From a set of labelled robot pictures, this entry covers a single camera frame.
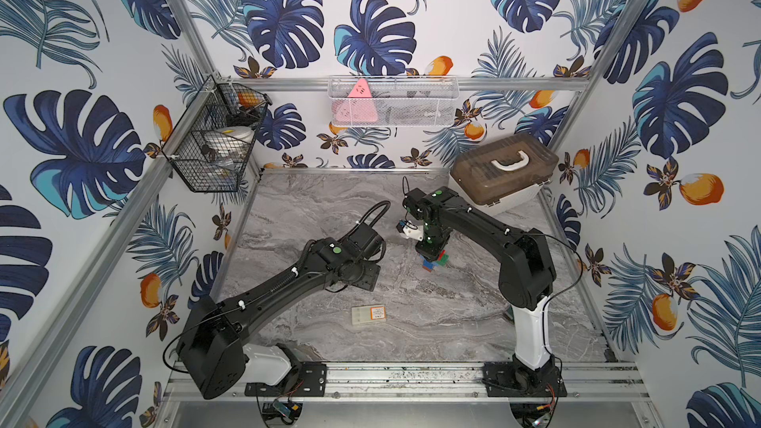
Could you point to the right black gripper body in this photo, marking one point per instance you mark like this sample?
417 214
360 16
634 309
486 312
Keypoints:
432 241

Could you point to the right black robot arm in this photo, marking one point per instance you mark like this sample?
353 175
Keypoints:
526 269

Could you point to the white eraser with orange label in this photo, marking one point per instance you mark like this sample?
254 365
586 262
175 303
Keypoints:
371 314

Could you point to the black wire basket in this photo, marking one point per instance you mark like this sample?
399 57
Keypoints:
217 136

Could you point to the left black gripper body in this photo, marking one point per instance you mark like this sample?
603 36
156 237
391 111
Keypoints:
366 274

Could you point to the white mesh wall basket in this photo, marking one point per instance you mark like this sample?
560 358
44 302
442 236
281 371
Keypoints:
411 101

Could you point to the aluminium front rail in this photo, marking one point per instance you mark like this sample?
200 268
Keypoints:
461 382

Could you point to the brown lidded storage box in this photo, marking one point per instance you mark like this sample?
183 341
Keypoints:
503 174

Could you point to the green long lego brick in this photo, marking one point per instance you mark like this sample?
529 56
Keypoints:
443 259

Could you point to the pink triangle object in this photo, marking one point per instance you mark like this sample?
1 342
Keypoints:
358 107

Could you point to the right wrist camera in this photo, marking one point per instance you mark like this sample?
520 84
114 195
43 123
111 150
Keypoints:
409 229

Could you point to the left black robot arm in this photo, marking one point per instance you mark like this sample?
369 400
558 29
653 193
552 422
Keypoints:
213 345

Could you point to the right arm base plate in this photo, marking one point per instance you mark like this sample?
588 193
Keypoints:
514 379

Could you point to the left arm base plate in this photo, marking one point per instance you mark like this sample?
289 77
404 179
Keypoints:
306 379

